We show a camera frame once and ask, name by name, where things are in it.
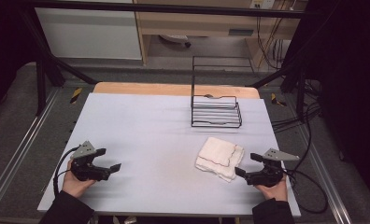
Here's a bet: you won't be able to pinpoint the white cabinet panel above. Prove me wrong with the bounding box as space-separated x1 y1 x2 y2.
35 7 143 61

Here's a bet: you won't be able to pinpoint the light wooden desk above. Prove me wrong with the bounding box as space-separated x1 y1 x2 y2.
133 0 308 66

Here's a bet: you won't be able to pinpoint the white chair base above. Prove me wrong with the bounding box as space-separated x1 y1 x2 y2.
159 34 192 49

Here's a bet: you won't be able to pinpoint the white table cover board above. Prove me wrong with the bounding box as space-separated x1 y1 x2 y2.
36 92 302 217

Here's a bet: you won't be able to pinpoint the white towel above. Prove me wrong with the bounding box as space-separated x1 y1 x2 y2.
194 136 246 184

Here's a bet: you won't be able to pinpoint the person's right hand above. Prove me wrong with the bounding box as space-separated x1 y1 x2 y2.
255 174 289 203

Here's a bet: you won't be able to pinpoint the white wall socket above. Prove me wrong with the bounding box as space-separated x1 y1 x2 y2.
249 0 276 9

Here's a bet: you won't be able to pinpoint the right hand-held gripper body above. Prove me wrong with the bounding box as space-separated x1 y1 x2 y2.
244 147 300 189

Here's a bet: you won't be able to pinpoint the person's left hand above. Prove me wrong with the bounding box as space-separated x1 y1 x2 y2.
62 158 97 199

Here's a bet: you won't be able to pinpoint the hanging cables under desk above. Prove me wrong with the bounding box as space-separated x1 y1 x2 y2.
256 15 292 71

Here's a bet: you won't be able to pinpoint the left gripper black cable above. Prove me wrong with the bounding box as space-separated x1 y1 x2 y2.
52 145 81 199

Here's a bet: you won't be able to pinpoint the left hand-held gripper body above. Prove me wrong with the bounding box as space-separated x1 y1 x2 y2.
69 140 112 182

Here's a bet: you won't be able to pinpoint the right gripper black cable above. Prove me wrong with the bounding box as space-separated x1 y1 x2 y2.
280 161 329 215

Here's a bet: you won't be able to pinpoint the black wire rack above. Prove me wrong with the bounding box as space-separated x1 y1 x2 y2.
191 55 255 129

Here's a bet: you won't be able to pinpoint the black metal crossbar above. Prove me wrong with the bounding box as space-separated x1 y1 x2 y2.
27 0 318 20

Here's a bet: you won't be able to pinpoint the black metal stand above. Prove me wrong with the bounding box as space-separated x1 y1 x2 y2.
18 8 98 116
251 62 308 122

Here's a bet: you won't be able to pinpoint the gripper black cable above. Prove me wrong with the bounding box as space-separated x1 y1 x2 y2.
280 161 329 215
52 145 81 199

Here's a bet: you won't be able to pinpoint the aluminium floor rail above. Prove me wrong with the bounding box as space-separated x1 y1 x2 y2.
298 124 352 224
0 88 61 216

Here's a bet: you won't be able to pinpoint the bundle of black floor cables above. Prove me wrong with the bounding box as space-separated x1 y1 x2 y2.
271 102 322 133

